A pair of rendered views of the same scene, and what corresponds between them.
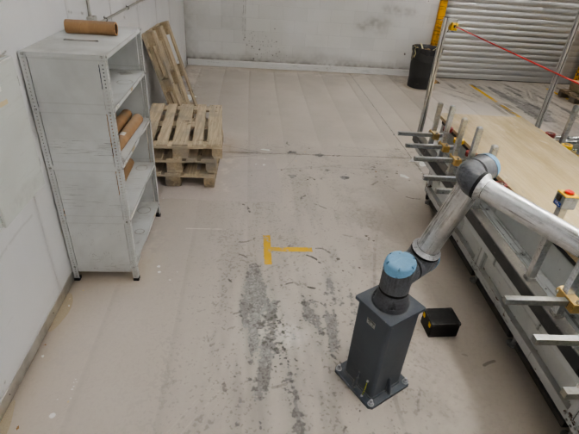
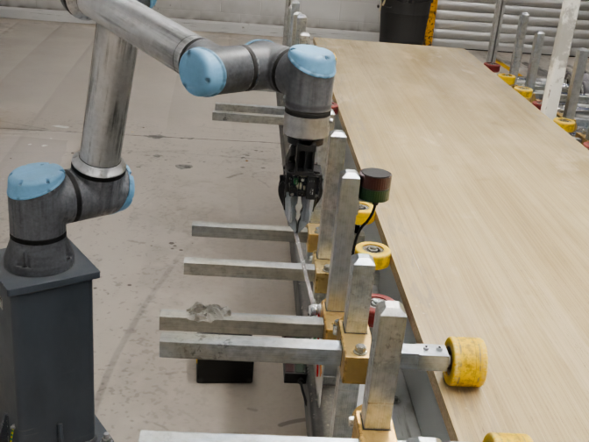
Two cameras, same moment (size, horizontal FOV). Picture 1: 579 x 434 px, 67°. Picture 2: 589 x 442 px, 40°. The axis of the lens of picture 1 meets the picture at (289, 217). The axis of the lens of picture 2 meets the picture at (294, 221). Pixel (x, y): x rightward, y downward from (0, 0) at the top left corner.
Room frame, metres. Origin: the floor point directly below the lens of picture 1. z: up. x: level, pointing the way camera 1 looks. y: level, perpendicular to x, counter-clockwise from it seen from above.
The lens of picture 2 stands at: (-0.34, -1.24, 1.64)
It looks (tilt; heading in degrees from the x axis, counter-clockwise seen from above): 23 degrees down; 0
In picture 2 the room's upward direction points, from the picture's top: 5 degrees clockwise
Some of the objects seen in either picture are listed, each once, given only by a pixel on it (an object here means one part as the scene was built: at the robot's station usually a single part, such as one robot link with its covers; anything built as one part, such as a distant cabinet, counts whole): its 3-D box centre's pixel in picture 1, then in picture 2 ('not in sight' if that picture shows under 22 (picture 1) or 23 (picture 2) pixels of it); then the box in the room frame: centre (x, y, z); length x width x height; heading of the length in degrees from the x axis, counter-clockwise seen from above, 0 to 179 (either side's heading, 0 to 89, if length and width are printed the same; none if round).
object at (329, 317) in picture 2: not in sight; (336, 324); (1.05, -1.35, 0.85); 0.14 x 0.06 x 0.05; 4
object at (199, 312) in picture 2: not in sight; (208, 309); (1.02, -1.10, 0.87); 0.09 x 0.07 x 0.02; 94
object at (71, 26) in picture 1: (91, 27); not in sight; (2.89, 1.33, 1.59); 0.30 x 0.08 x 0.08; 97
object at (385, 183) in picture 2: not in sight; (375, 178); (1.08, -1.39, 1.14); 0.06 x 0.06 x 0.02
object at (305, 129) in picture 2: not in sight; (308, 124); (1.19, -1.26, 1.20); 0.10 x 0.09 x 0.05; 94
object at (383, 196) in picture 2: not in sight; (373, 191); (1.08, -1.39, 1.12); 0.06 x 0.06 x 0.02
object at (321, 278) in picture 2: not in sight; (324, 269); (1.30, -1.33, 0.84); 0.14 x 0.06 x 0.05; 4
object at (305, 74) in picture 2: not in sight; (308, 81); (1.20, -1.26, 1.29); 0.10 x 0.09 x 0.12; 43
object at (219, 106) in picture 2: (453, 179); (270, 110); (2.78, -1.12, 0.80); 0.44 x 0.03 x 0.04; 94
